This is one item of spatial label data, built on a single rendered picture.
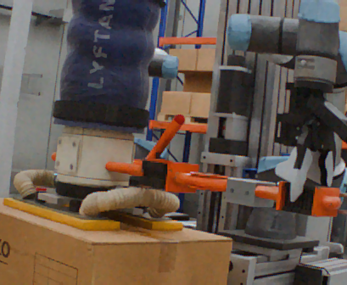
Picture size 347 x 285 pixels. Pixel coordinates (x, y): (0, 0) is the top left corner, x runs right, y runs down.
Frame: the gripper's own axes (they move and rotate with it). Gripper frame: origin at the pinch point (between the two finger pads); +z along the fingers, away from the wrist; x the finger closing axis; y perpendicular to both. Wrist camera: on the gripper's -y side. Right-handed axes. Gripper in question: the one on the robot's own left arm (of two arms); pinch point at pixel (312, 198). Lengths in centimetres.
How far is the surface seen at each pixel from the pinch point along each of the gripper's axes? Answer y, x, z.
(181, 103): 691, -659, -65
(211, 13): 766, -785, -250
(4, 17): 1027, -499, -206
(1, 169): 379, -159, 29
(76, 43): 60, 10, -27
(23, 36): 379, -164, -76
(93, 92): 53, 8, -16
